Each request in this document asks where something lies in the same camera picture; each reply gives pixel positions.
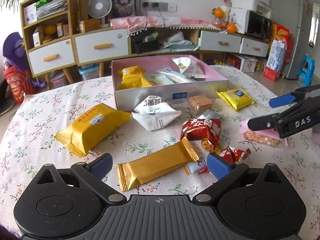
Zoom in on blue plastic stool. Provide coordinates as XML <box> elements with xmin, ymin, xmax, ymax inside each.
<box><xmin>298</xmin><ymin>54</ymin><xmax>315</xmax><ymax>86</ymax></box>

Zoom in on jam biscuit packet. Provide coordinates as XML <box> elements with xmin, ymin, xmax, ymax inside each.
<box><xmin>184</xmin><ymin>139</ymin><xmax>222</xmax><ymax>175</ymax></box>

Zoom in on long golden wafer bar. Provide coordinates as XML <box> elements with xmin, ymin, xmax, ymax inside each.
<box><xmin>116</xmin><ymin>138</ymin><xmax>200</xmax><ymax>191</ymax></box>

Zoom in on red gift bag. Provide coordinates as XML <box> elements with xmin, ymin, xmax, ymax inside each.
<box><xmin>3</xmin><ymin>66</ymin><xmax>36</xmax><ymax>104</ymax></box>

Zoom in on pink silver cardboard box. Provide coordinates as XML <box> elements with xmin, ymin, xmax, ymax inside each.
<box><xmin>111</xmin><ymin>55</ymin><xmax>228</xmax><ymax>111</ymax></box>

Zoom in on white fan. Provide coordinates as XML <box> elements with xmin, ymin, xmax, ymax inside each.
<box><xmin>87</xmin><ymin>0</ymin><xmax>112</xmax><ymax>24</ymax></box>

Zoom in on clear wrapped brown biscuits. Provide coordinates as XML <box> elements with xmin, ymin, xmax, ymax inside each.
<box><xmin>188</xmin><ymin>95</ymin><xmax>213</xmax><ymax>113</ymax></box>

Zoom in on white triangular bag in box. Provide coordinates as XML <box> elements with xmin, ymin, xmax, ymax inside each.
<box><xmin>172</xmin><ymin>57</ymin><xmax>206</xmax><ymax>79</ymax></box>

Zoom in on pink cracker pack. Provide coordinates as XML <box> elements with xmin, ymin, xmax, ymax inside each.
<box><xmin>239</xmin><ymin>119</ymin><xmax>288</xmax><ymax>147</ymax></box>

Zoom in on red snack bag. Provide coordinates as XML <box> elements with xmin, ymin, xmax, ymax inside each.
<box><xmin>180</xmin><ymin>118</ymin><xmax>221</xmax><ymax>148</ymax></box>

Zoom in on wooden shelf cabinet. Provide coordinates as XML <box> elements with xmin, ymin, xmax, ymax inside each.
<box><xmin>20</xmin><ymin>0</ymin><xmax>78</xmax><ymax>89</ymax></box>

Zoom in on milk carton box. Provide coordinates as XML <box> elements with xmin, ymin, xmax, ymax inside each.
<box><xmin>263</xmin><ymin>40</ymin><xmax>287</xmax><ymax>82</ymax></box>

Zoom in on large yellow snack pack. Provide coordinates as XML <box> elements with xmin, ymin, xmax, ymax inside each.
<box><xmin>55</xmin><ymin>103</ymin><xmax>132</xmax><ymax>158</ymax></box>

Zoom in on yellow blue-label snack pack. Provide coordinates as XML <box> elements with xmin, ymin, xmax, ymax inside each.
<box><xmin>217</xmin><ymin>88</ymin><xmax>254</xmax><ymax>111</ymax></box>

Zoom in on yellow pack in box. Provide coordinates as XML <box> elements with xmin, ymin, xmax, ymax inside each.
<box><xmin>117</xmin><ymin>66</ymin><xmax>152</xmax><ymax>90</ymax></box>

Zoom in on purple plush toy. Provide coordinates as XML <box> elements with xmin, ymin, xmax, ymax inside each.
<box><xmin>3</xmin><ymin>32</ymin><xmax>30</xmax><ymax>74</ymax></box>

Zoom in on white drawer cabinet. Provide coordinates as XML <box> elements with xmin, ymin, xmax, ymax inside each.
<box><xmin>73</xmin><ymin>27</ymin><xmax>131</xmax><ymax>77</ymax></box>

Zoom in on microwave oven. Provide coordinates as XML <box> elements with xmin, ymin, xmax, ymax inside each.
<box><xmin>230</xmin><ymin>7</ymin><xmax>272</xmax><ymax>39</ymax></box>

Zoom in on pale wafer packs in box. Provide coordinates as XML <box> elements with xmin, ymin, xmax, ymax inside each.
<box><xmin>144</xmin><ymin>67</ymin><xmax>196</xmax><ymax>86</ymax></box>

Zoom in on floral tablecloth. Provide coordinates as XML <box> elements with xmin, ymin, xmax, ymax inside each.
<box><xmin>1</xmin><ymin>66</ymin><xmax>319</xmax><ymax>239</ymax></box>

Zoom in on small red candy packet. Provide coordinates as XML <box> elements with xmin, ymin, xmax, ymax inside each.
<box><xmin>219</xmin><ymin>146</ymin><xmax>251</xmax><ymax>164</ymax></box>

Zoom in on white triangular snack bag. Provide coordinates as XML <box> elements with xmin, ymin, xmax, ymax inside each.
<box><xmin>132</xmin><ymin>95</ymin><xmax>182</xmax><ymax>131</ymax></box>

